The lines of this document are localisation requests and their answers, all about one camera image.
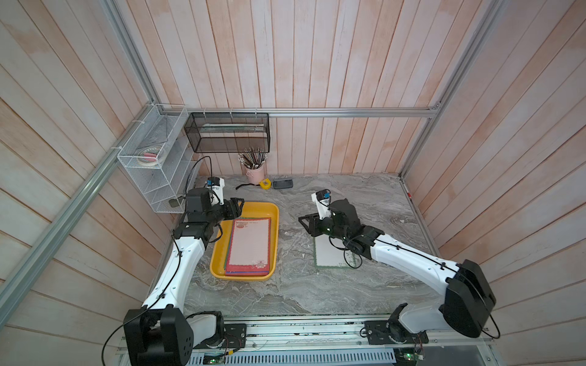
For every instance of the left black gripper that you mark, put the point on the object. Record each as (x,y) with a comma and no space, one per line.
(236,208)

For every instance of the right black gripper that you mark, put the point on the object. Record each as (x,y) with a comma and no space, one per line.
(313,229)

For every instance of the yellow plastic storage tray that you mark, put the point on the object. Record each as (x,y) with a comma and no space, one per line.
(250,210)

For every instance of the green bordered stationery paper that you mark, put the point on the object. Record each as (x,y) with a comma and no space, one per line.
(329,254)

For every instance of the red bordered stationery paper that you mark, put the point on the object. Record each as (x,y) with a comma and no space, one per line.
(251,225)

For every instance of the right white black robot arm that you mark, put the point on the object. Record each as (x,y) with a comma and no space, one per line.
(467,298)

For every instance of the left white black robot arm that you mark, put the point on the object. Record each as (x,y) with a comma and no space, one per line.
(159,333)

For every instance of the pink pencil cup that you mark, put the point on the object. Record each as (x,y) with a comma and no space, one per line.
(255,176)

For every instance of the yellow tape measure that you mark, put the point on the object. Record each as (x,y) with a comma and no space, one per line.
(266,184)

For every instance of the pencils bundle in cup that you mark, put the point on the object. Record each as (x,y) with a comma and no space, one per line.
(252,158)

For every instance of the tape roll on shelf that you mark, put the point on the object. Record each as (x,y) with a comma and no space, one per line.
(151,156)

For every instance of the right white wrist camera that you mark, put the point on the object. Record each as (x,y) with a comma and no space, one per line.
(322,199)

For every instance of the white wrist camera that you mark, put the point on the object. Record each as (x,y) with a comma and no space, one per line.
(216,187)
(322,199)

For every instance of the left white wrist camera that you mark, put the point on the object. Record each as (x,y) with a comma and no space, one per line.
(216,187)

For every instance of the black mesh wall basket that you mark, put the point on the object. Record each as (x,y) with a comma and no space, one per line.
(228,132)

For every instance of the white wire shelf rack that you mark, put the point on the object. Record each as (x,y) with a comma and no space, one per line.
(162,186)

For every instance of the aluminium front rail frame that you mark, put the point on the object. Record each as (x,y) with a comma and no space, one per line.
(336,340)

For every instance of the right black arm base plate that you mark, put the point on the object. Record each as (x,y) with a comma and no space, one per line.
(384,332)

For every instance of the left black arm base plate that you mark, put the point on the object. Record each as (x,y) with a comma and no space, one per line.
(233,337)

